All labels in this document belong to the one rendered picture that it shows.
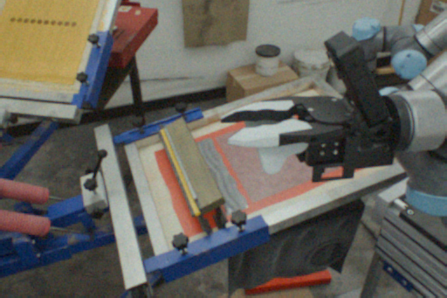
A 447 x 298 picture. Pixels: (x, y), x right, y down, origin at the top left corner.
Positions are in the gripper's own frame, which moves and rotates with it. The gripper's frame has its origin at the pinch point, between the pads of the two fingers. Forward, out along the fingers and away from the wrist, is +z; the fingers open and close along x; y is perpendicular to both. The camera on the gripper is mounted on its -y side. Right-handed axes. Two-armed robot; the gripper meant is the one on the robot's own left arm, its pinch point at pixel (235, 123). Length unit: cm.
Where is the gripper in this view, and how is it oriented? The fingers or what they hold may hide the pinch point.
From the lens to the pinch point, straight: 48.3
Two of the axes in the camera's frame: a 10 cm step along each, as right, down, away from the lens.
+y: 0.3, 8.7, 4.9
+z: -9.9, 1.0, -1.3
